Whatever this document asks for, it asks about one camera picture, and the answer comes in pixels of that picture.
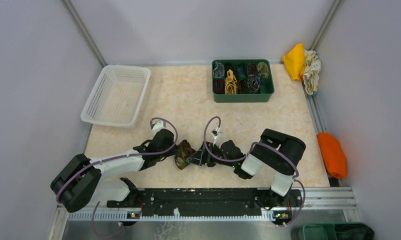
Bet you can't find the grey rolled tie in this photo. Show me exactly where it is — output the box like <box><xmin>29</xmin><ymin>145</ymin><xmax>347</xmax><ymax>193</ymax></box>
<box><xmin>212</xmin><ymin>61</ymin><xmax>225</xmax><ymax>78</ymax></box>

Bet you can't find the brown green patterned tie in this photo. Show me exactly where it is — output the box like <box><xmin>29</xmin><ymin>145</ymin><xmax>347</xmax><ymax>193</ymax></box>
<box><xmin>174</xmin><ymin>139</ymin><xmax>196</xmax><ymax>170</ymax></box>

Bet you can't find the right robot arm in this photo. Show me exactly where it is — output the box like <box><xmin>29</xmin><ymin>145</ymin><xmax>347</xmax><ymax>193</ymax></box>
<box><xmin>174</xmin><ymin>128</ymin><xmax>306</xmax><ymax>206</ymax></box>

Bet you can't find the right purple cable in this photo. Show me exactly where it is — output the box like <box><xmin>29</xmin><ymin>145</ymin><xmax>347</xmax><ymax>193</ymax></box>
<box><xmin>203</xmin><ymin>115</ymin><xmax>307</xmax><ymax>228</ymax></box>

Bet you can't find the yellow cloth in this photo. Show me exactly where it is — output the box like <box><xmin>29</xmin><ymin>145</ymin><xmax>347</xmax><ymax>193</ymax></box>
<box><xmin>282</xmin><ymin>43</ymin><xmax>306</xmax><ymax>82</ymax></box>

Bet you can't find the aluminium frame rail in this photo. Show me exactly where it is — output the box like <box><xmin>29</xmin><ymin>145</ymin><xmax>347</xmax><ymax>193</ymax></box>
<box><xmin>57</xmin><ymin>187</ymin><xmax>357</xmax><ymax>222</ymax></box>

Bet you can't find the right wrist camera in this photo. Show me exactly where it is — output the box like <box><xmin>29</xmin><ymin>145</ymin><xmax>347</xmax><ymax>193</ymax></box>
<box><xmin>211</xmin><ymin>127</ymin><xmax>222</xmax><ymax>145</ymax></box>

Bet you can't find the orange cloth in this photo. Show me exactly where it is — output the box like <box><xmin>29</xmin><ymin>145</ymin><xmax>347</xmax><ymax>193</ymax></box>
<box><xmin>317</xmin><ymin>132</ymin><xmax>348</xmax><ymax>179</ymax></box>

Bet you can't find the green compartment tray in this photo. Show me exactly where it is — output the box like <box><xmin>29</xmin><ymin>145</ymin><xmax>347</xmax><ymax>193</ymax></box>
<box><xmin>211</xmin><ymin>59</ymin><xmax>275</xmax><ymax>103</ymax></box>

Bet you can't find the red dark rolled tie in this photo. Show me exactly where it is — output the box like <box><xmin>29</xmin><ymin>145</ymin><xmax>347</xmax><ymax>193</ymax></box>
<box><xmin>213</xmin><ymin>78</ymin><xmax>225</xmax><ymax>94</ymax></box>

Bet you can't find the cream patterned cloth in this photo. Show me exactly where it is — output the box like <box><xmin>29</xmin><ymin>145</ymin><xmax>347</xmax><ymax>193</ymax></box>
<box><xmin>302</xmin><ymin>49</ymin><xmax>322</xmax><ymax>96</ymax></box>

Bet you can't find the yellow rolled tie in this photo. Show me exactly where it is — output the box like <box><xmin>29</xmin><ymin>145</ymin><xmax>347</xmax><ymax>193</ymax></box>
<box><xmin>224</xmin><ymin>69</ymin><xmax>237</xmax><ymax>95</ymax></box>

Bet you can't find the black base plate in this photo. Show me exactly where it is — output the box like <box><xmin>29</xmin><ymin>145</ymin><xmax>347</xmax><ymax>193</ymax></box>
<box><xmin>106</xmin><ymin>188</ymin><xmax>303</xmax><ymax>217</ymax></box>

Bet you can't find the white plastic basket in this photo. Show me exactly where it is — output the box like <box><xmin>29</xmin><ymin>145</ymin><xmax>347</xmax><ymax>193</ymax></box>
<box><xmin>80</xmin><ymin>65</ymin><xmax>151</xmax><ymax>128</ymax></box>

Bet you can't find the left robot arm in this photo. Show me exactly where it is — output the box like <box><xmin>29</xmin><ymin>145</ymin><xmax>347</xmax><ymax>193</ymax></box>
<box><xmin>50</xmin><ymin>128</ymin><xmax>177</xmax><ymax>213</ymax></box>

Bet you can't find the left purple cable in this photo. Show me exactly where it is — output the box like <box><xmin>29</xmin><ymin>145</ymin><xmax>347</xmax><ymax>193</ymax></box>
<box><xmin>55</xmin><ymin>117</ymin><xmax>180</xmax><ymax>239</ymax></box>

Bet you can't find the olive rolled tie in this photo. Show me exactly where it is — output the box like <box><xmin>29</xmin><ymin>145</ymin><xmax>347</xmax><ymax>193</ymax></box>
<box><xmin>256</xmin><ymin>61</ymin><xmax>270</xmax><ymax>79</ymax></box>

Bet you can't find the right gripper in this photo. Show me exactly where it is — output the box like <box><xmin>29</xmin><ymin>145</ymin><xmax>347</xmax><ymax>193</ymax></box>
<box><xmin>187</xmin><ymin>141</ymin><xmax>236</xmax><ymax>168</ymax></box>

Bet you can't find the green bin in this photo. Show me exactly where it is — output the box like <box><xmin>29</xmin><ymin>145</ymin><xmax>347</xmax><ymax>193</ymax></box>
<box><xmin>297</xmin><ymin>222</ymin><xmax>375</xmax><ymax>240</ymax></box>

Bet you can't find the purple cable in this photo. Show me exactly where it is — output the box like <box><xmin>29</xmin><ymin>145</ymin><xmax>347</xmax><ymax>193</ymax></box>
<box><xmin>203</xmin><ymin>115</ymin><xmax>307</xmax><ymax>228</ymax></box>
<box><xmin>55</xmin><ymin>117</ymin><xmax>180</xmax><ymax>239</ymax></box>

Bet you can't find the blue patterned rolled tie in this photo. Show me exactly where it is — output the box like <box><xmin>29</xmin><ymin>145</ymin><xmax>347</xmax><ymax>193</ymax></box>
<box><xmin>247</xmin><ymin>74</ymin><xmax>261</xmax><ymax>94</ymax></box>

